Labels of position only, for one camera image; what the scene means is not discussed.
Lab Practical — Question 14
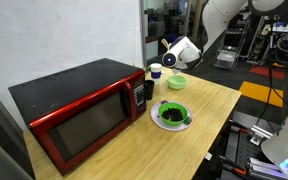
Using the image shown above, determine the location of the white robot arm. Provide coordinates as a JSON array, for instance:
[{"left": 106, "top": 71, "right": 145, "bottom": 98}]
[{"left": 162, "top": 0, "right": 288, "bottom": 179}]

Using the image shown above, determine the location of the red toy piece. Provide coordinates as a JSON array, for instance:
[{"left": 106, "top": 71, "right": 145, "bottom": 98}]
[{"left": 183, "top": 116, "right": 192, "bottom": 125}]

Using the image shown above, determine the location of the light green bowl with handle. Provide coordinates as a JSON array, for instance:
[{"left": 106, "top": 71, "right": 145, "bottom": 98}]
[{"left": 167, "top": 75, "right": 188, "bottom": 90}]

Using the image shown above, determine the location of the wooden ladle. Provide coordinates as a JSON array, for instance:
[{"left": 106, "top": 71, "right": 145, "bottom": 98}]
[{"left": 161, "top": 39, "right": 169, "bottom": 49}]

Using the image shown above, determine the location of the red and black microwave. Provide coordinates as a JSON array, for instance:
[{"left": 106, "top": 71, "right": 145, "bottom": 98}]
[{"left": 9, "top": 58, "right": 146, "bottom": 175}]

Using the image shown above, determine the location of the green bowl with dark contents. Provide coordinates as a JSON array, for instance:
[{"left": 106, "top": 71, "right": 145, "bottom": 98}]
[{"left": 158, "top": 102, "right": 188, "bottom": 126}]

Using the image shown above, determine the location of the white cup with blue band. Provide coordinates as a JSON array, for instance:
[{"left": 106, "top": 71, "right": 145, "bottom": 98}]
[{"left": 150, "top": 63, "right": 162, "bottom": 84}]

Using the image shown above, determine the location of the black cup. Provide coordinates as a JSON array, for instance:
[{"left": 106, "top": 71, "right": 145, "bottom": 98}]
[{"left": 145, "top": 80, "right": 155, "bottom": 100}]

